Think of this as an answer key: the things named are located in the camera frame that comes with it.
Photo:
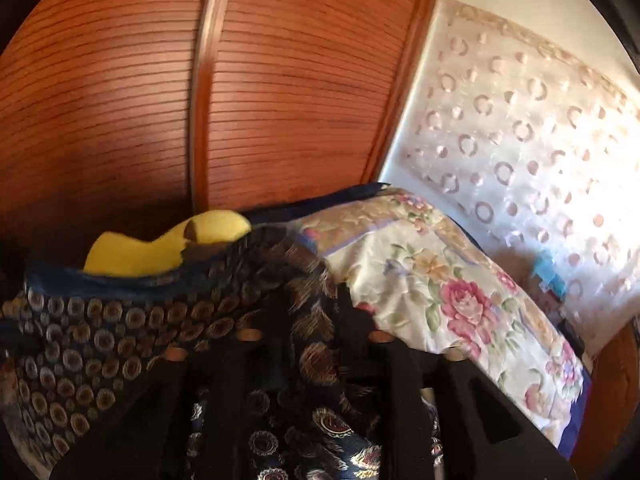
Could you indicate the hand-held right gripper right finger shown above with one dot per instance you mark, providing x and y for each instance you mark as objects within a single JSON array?
[{"x": 355, "y": 320}]

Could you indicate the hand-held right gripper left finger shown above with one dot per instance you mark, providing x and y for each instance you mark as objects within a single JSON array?
[{"x": 235, "y": 385}]

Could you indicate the navy medallion print shirt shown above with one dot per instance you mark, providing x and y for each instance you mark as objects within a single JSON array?
[{"x": 100, "y": 330}]

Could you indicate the floral bedspread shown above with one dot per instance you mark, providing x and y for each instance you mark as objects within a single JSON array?
[{"x": 425, "y": 270}]

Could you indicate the yellow cloth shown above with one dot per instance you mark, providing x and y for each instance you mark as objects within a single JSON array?
[{"x": 135, "y": 255}]

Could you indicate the teal box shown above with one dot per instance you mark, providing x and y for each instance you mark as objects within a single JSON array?
[{"x": 550, "y": 272}]

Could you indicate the sheer circle pattern curtain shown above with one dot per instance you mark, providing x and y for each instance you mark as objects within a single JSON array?
[{"x": 500, "y": 135}]

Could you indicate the wooden slatted wardrobe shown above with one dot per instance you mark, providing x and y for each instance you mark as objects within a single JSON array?
[{"x": 300, "y": 85}]

